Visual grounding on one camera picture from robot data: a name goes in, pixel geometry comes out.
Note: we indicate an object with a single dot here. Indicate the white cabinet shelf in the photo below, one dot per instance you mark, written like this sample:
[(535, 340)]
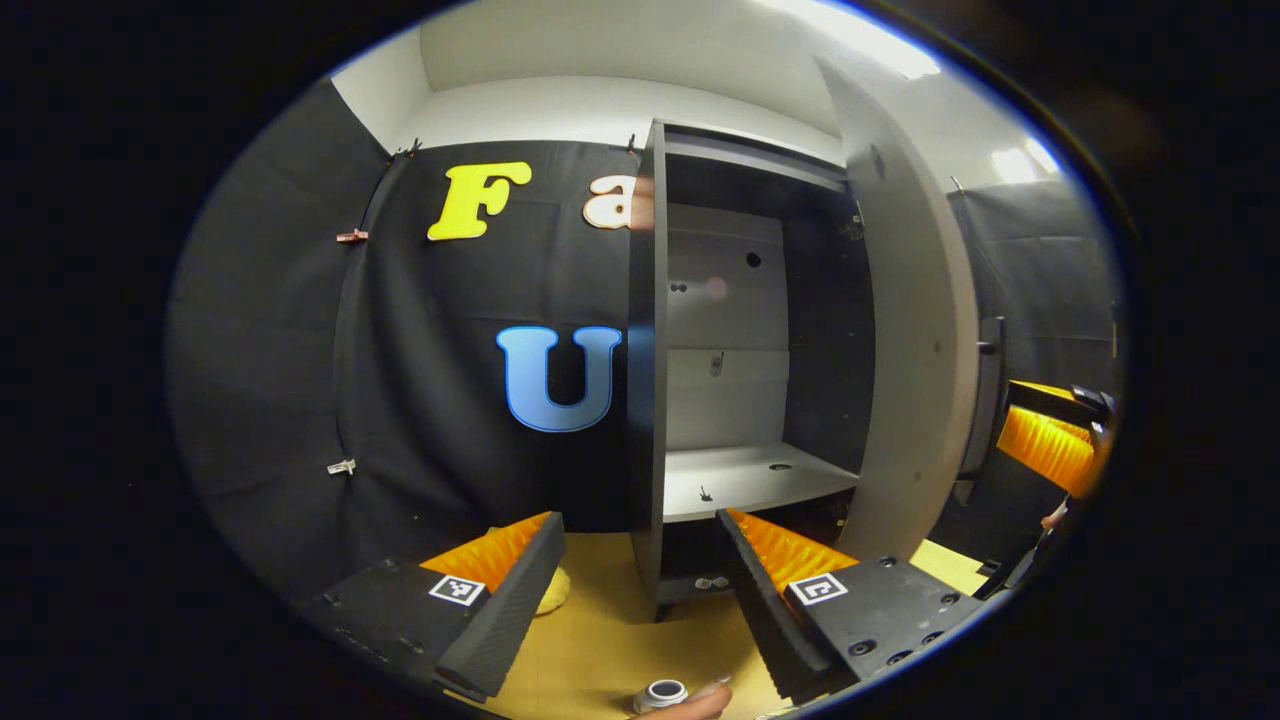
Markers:
[(740, 480)]

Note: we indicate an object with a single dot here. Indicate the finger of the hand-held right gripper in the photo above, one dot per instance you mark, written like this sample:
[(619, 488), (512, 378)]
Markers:
[(1050, 450), (1060, 400)]

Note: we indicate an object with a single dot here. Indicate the pink clip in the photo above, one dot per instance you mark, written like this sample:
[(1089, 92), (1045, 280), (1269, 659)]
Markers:
[(352, 236)]

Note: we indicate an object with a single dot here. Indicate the pale yellow lumpy object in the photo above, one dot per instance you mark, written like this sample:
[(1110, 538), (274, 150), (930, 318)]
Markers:
[(555, 595)]

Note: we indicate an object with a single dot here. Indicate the ceiling light panel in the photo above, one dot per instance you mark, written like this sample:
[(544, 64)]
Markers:
[(1020, 162)]

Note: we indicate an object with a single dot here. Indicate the metal door hinge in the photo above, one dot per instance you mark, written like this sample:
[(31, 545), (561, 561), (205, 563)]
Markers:
[(855, 225)]

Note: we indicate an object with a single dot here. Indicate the dark grey cabinet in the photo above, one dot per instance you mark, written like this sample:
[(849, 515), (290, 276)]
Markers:
[(830, 350)]

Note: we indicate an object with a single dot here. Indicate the white clip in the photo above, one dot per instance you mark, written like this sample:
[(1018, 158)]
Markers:
[(341, 467)]

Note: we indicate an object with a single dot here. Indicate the black backdrop cloth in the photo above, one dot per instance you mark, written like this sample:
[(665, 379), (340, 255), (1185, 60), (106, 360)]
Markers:
[(400, 400)]

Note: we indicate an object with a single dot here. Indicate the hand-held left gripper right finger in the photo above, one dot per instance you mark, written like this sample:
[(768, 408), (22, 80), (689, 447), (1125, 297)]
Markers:
[(770, 620)]

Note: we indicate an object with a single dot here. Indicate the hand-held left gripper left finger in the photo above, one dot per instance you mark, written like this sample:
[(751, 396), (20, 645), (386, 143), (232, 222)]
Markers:
[(510, 620)]

